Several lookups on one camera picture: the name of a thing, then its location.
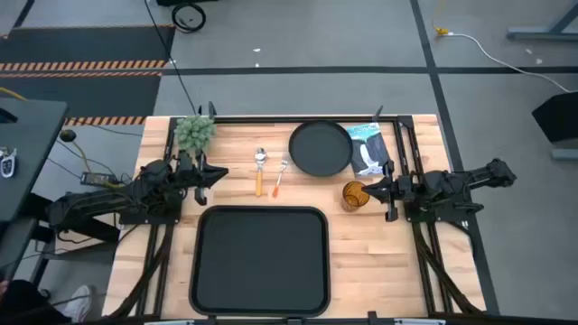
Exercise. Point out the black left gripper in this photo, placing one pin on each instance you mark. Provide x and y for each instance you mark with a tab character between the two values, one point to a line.
201	178

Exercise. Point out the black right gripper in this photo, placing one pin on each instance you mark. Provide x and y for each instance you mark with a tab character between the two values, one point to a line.
402	188

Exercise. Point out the amber ribbed cup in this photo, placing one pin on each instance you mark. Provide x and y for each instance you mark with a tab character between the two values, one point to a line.
354	195

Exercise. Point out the black round plate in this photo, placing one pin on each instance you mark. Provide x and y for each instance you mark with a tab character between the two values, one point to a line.
320	149

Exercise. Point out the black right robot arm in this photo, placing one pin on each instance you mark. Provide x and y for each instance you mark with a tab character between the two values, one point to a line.
456	182

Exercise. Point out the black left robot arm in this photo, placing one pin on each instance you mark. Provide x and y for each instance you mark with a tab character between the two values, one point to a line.
99	201

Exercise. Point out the black rectangular tray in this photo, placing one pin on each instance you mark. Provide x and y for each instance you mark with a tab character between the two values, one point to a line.
259	262

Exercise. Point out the green artificial plant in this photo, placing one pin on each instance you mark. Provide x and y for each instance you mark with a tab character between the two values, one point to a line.
195	133

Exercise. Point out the black power adapter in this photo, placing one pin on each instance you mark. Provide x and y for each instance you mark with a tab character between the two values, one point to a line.
97	179

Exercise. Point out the black side table stand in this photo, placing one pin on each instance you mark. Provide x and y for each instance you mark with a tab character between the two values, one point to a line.
97	232

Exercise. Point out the black hazard-striped floor mat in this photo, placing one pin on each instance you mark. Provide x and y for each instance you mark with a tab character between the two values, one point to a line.
99	95
86	44

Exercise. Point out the black round floor knob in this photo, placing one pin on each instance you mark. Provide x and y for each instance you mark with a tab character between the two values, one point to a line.
68	135

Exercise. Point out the black side table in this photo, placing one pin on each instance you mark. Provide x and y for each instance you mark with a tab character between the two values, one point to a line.
31	135

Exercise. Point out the person's white shoe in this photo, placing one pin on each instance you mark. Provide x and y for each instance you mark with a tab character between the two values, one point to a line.
80	303

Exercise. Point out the grey desk foot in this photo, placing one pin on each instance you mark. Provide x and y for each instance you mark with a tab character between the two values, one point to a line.
564	155

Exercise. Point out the black box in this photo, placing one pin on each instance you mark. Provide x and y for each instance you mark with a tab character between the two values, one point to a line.
557	117

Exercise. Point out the white key fob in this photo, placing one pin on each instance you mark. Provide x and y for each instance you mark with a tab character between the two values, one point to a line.
7	164

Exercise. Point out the grey desk leg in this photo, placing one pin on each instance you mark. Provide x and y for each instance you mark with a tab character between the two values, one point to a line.
542	32

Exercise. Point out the person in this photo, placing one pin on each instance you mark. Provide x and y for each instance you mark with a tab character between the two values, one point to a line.
22	302

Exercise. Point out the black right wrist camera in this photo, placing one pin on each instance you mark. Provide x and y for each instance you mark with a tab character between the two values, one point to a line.
405	181

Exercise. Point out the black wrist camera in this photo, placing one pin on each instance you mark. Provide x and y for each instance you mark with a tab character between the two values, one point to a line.
184	162
405	181

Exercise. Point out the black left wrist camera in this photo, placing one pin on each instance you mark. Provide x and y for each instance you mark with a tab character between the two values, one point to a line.
184	162

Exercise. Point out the black metal table frame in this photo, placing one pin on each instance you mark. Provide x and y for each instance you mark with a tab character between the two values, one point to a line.
253	120

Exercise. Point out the white edge bracket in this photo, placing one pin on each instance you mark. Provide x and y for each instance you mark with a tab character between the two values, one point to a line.
420	322

